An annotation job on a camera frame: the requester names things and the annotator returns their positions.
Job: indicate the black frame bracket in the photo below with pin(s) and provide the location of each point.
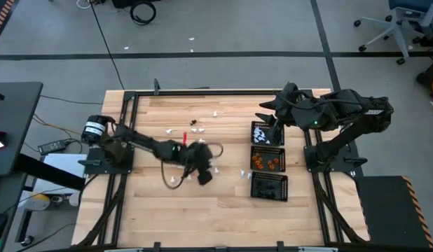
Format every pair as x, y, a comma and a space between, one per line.
280, 246
156, 87
157, 246

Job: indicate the black castor wheel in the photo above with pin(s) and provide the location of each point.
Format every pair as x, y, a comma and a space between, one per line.
26, 241

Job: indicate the black desk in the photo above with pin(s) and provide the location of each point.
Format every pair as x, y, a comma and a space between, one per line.
13, 122

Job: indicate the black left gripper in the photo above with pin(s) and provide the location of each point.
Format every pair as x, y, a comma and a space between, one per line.
199, 154

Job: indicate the black platform hazard edge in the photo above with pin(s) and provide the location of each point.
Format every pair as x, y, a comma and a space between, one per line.
388, 210

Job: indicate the black power adapter brick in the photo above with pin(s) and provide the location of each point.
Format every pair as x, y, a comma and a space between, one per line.
53, 147

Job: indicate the hazard striped black mat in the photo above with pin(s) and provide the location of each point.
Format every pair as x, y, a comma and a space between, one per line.
1, 17

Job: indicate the black desk leg beam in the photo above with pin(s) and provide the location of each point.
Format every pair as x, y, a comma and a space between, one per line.
48, 172

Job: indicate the black aluminium table frame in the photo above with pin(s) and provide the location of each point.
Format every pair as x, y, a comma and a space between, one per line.
216, 93

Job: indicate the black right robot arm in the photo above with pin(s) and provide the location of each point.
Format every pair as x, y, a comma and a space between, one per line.
356, 108

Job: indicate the black and orange machine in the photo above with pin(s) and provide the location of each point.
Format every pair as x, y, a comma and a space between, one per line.
432, 80

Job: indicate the silver aluminium extrusion bar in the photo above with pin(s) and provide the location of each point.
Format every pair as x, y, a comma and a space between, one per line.
318, 250
123, 250

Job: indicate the black mesh plastic basket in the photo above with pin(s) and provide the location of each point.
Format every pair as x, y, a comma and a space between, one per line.
265, 155
258, 124
281, 185

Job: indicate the red tag on arm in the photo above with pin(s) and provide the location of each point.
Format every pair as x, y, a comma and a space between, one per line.
184, 137

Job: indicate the large black box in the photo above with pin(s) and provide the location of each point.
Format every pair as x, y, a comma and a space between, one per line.
132, 3

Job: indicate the office chair with castors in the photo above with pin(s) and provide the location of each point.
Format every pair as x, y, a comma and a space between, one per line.
395, 28

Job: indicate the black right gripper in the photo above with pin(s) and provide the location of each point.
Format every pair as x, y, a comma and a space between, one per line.
291, 106

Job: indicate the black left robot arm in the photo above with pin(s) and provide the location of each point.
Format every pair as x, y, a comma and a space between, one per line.
146, 141

